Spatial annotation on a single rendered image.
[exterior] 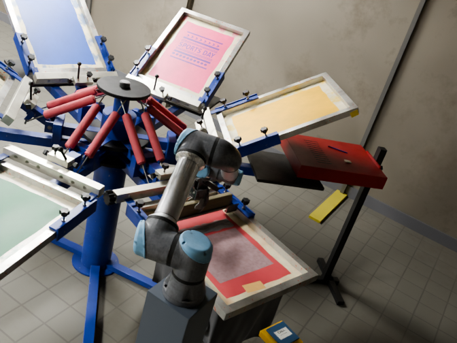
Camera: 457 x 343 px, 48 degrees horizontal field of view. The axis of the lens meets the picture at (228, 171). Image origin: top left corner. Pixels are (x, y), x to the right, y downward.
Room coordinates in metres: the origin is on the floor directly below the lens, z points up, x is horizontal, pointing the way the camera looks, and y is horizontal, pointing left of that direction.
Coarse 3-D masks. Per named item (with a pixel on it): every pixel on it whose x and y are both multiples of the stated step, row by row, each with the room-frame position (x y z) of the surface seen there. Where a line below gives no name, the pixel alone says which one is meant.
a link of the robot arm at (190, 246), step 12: (180, 240) 1.34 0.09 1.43; (192, 240) 1.35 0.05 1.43; (204, 240) 1.38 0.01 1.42; (180, 252) 1.32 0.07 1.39; (192, 252) 1.31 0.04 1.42; (204, 252) 1.33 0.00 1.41; (168, 264) 1.32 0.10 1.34; (180, 264) 1.31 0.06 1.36; (192, 264) 1.31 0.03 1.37; (204, 264) 1.32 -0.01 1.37; (180, 276) 1.31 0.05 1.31; (192, 276) 1.31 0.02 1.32; (204, 276) 1.34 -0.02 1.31
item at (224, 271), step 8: (184, 224) 2.11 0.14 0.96; (192, 224) 2.13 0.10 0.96; (216, 248) 1.99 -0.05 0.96; (216, 256) 1.93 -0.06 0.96; (224, 256) 1.95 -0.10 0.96; (216, 264) 1.87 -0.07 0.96; (224, 264) 1.89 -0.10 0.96; (232, 264) 1.91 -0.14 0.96; (208, 272) 1.80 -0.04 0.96; (216, 272) 1.82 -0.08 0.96; (224, 272) 1.83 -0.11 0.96; (232, 272) 1.85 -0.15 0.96; (240, 272) 1.86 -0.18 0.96; (216, 280) 1.76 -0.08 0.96; (224, 280) 1.78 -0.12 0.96; (232, 280) 1.79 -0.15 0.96; (240, 280) 1.81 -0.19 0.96; (248, 280) 1.82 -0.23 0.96; (224, 288) 1.73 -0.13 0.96; (232, 288) 1.74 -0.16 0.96; (240, 288) 1.76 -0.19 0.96; (224, 296) 1.68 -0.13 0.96; (232, 296) 1.69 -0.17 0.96
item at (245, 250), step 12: (204, 216) 2.22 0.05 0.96; (216, 216) 2.26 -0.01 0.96; (228, 216) 2.29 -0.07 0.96; (228, 228) 2.18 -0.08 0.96; (240, 228) 2.21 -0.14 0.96; (216, 240) 2.05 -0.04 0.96; (228, 240) 2.08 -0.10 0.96; (240, 240) 2.11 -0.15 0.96; (252, 240) 2.14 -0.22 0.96; (228, 252) 1.98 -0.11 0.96; (240, 252) 2.01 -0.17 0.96; (252, 252) 2.04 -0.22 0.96; (264, 252) 2.06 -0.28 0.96; (240, 264) 1.92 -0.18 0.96; (252, 264) 1.95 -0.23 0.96; (264, 264) 1.97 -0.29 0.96; (276, 264) 2.00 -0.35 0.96; (252, 276) 1.86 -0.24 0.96; (264, 276) 1.88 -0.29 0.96; (276, 276) 1.91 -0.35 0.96
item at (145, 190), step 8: (144, 184) 2.22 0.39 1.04; (152, 184) 2.24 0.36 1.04; (160, 184) 2.27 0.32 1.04; (120, 192) 2.09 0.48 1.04; (128, 192) 2.11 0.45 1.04; (136, 192) 2.14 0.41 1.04; (144, 192) 2.17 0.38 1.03; (152, 192) 2.22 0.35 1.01; (160, 192) 2.25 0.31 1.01; (120, 200) 2.08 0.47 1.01
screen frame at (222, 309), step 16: (144, 208) 2.10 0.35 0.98; (256, 224) 2.24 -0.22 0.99; (272, 240) 2.14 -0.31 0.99; (288, 256) 2.06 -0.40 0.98; (304, 272) 1.98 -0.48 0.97; (272, 288) 1.78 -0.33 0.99; (288, 288) 1.81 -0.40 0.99; (224, 304) 1.59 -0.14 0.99; (240, 304) 1.62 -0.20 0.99; (256, 304) 1.67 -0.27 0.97; (224, 320) 1.54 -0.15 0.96
